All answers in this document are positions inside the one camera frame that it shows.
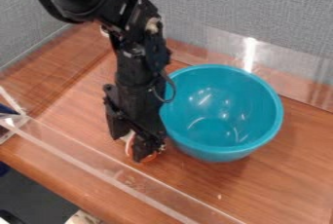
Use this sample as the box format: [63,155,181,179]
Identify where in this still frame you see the clear acrylic front barrier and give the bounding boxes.
[0,87,244,224]

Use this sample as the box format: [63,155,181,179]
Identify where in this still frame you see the clear acrylic left barrier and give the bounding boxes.
[0,22,71,72]

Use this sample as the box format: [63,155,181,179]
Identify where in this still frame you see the brown toy mushroom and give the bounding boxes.
[121,131,164,163]

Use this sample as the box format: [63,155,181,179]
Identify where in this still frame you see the clear acrylic back barrier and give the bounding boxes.
[168,27,333,113]

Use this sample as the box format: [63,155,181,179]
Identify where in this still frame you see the clear acrylic barrier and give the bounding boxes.
[168,27,333,113]
[0,87,244,224]
[0,22,71,72]

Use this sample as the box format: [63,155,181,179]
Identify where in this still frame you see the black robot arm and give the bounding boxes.
[38,0,174,163]

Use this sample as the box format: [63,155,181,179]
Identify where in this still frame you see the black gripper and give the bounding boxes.
[103,48,170,163]

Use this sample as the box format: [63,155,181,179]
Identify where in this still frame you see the blue plastic bowl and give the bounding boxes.
[161,64,284,163]

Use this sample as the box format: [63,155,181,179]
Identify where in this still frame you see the black cable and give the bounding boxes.
[149,70,178,104]

